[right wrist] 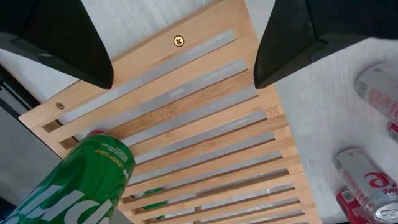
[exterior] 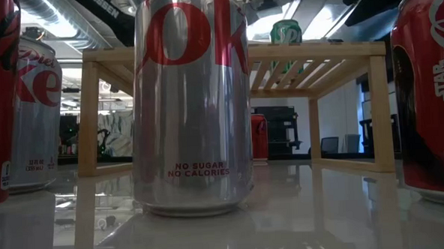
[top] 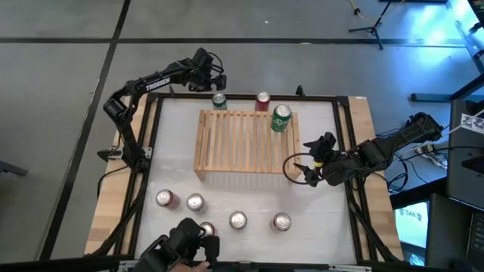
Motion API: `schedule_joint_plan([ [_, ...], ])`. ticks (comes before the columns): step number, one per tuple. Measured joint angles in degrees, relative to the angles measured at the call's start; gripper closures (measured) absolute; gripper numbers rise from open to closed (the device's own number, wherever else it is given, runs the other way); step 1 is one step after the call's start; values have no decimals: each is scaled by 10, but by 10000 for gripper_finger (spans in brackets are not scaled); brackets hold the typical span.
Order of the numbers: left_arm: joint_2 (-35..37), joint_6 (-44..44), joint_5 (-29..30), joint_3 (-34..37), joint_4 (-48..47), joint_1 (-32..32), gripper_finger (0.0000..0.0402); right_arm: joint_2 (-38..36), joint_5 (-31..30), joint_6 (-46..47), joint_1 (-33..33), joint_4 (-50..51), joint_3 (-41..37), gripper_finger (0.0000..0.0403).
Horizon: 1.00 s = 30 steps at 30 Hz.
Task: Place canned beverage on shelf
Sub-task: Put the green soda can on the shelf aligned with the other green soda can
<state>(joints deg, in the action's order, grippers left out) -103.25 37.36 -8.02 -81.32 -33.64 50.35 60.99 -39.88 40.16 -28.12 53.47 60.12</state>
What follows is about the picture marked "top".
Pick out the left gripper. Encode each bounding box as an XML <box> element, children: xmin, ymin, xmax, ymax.
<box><xmin>184</xmin><ymin>62</ymin><xmax>228</xmax><ymax>93</ymax></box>

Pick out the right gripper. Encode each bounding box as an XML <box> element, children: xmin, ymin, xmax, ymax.
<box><xmin>293</xmin><ymin>131</ymin><xmax>343</xmax><ymax>188</ymax></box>

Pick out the green Sprite can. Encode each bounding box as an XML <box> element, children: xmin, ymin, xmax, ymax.
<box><xmin>270</xmin><ymin>104</ymin><xmax>293</xmax><ymax>134</ymax></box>
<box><xmin>211</xmin><ymin>92</ymin><xmax>228</xmax><ymax>111</ymax></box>

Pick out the red Star Wars Coca-Cola can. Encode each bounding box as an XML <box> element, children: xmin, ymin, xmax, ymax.
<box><xmin>269</xmin><ymin>212</ymin><xmax>293</xmax><ymax>233</ymax></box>

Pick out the silver Diet Coke can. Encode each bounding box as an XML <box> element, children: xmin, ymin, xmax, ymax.
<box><xmin>185</xmin><ymin>193</ymin><xmax>208</xmax><ymax>215</ymax></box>
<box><xmin>228</xmin><ymin>210</ymin><xmax>249</xmax><ymax>230</ymax></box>

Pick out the wooden slatted shelf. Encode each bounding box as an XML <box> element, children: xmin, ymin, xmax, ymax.
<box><xmin>193</xmin><ymin>109</ymin><xmax>303</xmax><ymax>185</ymax></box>

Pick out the white table cover sheet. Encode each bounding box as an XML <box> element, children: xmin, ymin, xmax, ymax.
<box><xmin>134</xmin><ymin>97</ymin><xmax>359</xmax><ymax>265</ymax></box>

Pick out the person's foot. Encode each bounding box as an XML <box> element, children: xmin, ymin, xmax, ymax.
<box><xmin>414</xmin><ymin>142</ymin><xmax>450</xmax><ymax>170</ymax></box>

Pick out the black desk leg bar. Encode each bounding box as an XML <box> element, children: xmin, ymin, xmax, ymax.
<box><xmin>411</xmin><ymin>73</ymin><xmax>484</xmax><ymax>103</ymax></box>

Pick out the black tripod stand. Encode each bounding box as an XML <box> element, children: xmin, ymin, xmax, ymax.
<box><xmin>347</xmin><ymin>0</ymin><xmax>408</xmax><ymax>51</ymax></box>

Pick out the black computer housing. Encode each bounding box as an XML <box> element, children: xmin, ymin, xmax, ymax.
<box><xmin>425</xmin><ymin>193</ymin><xmax>484</xmax><ymax>272</ymax></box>

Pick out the black equipment case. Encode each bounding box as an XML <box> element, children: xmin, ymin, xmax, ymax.
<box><xmin>445</xmin><ymin>98</ymin><xmax>484</xmax><ymax>211</ymax></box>

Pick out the person's hand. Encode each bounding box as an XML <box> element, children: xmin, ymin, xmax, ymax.
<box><xmin>177</xmin><ymin>260</ymin><xmax>211</xmax><ymax>272</ymax></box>

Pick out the white logo sticker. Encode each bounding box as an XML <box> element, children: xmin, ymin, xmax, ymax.
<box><xmin>460</xmin><ymin>112</ymin><xmax>484</xmax><ymax>135</ymax></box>

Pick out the dark stand foot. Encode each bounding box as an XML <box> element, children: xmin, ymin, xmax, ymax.
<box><xmin>0</xmin><ymin>159</ymin><xmax>29</xmax><ymax>178</ymax></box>

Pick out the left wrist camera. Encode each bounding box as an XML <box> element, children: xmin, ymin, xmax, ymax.
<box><xmin>191</xmin><ymin>47</ymin><xmax>215</xmax><ymax>67</ymax></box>

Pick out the black arm base cable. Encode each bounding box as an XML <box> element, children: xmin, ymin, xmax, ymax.
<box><xmin>96</xmin><ymin>165</ymin><xmax>132</xmax><ymax>200</ymax></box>

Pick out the yellow floor cable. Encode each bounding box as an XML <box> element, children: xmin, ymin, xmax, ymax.
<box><xmin>347</xmin><ymin>0</ymin><xmax>408</xmax><ymax>22</ymax></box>

